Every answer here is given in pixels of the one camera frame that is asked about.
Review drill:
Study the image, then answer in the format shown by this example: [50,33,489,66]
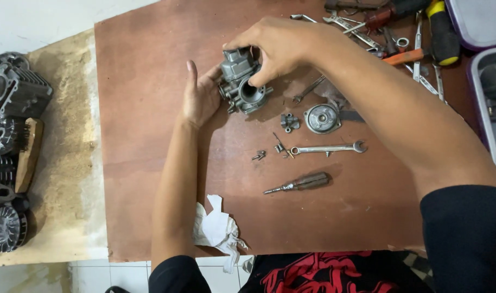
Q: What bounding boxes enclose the person's left hand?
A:
[182,60,224,129]

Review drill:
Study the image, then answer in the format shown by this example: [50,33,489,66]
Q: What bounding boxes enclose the person's right hand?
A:
[223,16,348,88]

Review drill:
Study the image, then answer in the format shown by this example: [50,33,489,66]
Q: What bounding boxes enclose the grey metal carburetor body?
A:
[217,46,274,116]

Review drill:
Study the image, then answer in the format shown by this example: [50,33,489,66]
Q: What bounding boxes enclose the small thin open wrench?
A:
[292,75,327,105]

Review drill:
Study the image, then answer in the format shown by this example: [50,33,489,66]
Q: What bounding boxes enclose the large silver open wrench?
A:
[322,10,382,52]

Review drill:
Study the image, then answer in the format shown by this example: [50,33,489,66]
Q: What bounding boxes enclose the brown plywood board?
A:
[94,0,481,263]

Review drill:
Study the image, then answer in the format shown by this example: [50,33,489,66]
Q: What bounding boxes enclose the round grey metal cover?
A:
[303,103,342,135]

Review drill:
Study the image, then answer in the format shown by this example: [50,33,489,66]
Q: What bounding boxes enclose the thin metal needle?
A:
[272,132,294,160]

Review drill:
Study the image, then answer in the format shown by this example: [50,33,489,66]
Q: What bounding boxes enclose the black rubber strip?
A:
[339,109,366,123]

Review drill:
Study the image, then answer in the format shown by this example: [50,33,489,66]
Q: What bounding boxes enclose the red black screwdriver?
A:
[342,0,433,35]

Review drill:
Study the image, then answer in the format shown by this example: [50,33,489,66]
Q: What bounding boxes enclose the silver combination wrench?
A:
[290,140,368,156]

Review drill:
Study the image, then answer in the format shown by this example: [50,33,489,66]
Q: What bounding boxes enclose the crumpled white tissue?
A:
[192,194,249,274]

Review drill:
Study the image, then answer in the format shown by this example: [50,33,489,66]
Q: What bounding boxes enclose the slim silver wrench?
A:
[403,63,441,97]
[412,11,424,83]
[433,64,446,103]

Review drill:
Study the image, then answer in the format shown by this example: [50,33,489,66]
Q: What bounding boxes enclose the yellow black screwdriver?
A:
[425,0,461,67]

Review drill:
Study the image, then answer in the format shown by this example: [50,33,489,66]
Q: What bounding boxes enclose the wooden block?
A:
[15,117,44,194]

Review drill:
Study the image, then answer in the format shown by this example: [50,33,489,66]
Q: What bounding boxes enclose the heap of grey engine parts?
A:
[0,51,53,253]

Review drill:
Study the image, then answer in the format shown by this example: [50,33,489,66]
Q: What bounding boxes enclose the purple-rimmed plastic lid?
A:
[444,0,496,52]

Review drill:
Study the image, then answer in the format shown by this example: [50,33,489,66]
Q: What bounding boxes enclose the purple-rimmed plastic box with parts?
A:
[466,44,496,181]

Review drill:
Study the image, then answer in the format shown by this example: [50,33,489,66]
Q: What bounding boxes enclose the black white checkered cloth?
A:
[388,249,434,286]

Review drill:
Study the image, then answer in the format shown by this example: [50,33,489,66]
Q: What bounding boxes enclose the person's black red-printed shirt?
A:
[148,184,496,293]

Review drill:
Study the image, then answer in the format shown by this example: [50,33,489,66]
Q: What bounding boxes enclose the small grey metal bracket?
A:
[280,113,301,134]

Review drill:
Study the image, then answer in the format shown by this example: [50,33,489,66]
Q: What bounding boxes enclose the orange-handled tool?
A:
[381,48,425,67]

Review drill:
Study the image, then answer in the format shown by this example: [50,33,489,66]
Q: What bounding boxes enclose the dark-handled screwdriver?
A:
[263,171,331,195]

